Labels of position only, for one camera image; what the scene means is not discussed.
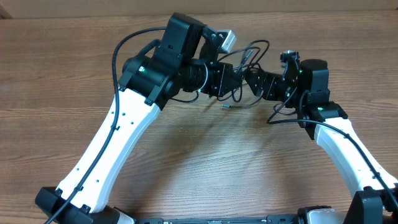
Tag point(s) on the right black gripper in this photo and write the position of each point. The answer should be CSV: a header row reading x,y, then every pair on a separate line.
x,y
270,80

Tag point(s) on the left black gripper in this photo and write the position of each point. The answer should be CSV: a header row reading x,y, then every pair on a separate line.
x,y
220,87

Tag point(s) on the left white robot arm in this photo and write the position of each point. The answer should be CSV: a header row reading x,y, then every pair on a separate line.
x,y
184,59

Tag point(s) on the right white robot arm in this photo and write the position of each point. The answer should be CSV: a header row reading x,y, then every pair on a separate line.
x,y
303,86

